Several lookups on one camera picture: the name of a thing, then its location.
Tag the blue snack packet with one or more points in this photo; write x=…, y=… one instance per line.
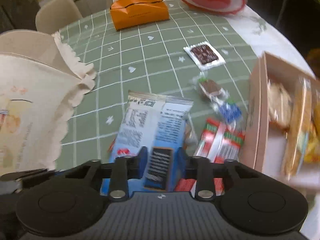
x=150, y=120

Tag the brown wrapped candy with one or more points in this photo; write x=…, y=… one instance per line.
x=210, y=88

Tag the cream paper bag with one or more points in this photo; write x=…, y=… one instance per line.
x=30, y=100

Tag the long clear bread packet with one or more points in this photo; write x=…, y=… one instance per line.
x=297, y=130

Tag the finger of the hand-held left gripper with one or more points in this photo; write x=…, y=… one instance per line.
x=32, y=176

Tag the small clear cake packet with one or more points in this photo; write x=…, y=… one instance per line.
x=278, y=105

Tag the orange tissue box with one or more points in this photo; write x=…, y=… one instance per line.
x=140, y=12

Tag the red striped snack packet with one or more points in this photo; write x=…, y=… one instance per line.
x=220, y=140

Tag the pink cardboard box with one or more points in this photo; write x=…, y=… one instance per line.
x=255, y=120

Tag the yellow chip packet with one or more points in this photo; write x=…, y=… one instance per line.
x=313, y=142

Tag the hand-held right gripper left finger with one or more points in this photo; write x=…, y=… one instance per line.
x=143, y=161

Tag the brown chocolate sachet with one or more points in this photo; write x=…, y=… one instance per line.
x=203, y=55

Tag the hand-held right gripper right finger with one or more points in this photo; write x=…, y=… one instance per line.
x=203, y=175

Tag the blue wrapped candy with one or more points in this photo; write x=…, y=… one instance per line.
x=228, y=111

